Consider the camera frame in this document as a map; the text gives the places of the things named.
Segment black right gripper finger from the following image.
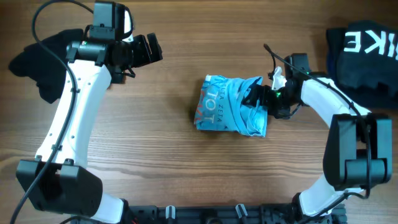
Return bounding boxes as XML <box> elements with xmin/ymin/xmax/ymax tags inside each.
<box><xmin>242</xmin><ymin>93</ymin><xmax>264</xmax><ymax>108</ymax></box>
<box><xmin>248</xmin><ymin>84</ymin><xmax>264</xmax><ymax>96</ymax></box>

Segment light blue t-shirt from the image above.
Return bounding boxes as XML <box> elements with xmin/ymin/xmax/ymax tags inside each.
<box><xmin>194</xmin><ymin>75</ymin><xmax>267</xmax><ymax>137</ymax></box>

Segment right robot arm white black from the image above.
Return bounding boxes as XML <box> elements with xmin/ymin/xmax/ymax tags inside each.
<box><xmin>243</xmin><ymin>54</ymin><xmax>392</xmax><ymax>223</ymax></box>

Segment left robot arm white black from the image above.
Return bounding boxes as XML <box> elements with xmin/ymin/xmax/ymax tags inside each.
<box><xmin>16</xmin><ymin>1</ymin><xmax>162</xmax><ymax>223</ymax></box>

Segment folded black shirt white letters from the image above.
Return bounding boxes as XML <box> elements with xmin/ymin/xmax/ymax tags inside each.
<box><xmin>326</xmin><ymin>21</ymin><xmax>397</xmax><ymax>109</ymax></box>

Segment crumpled black garment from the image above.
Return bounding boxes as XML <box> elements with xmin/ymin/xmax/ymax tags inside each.
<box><xmin>9</xmin><ymin>29</ymin><xmax>83</xmax><ymax>103</ymax></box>

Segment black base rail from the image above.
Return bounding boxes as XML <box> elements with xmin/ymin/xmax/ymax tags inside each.
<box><xmin>70</xmin><ymin>203</ymin><xmax>346</xmax><ymax>224</ymax></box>

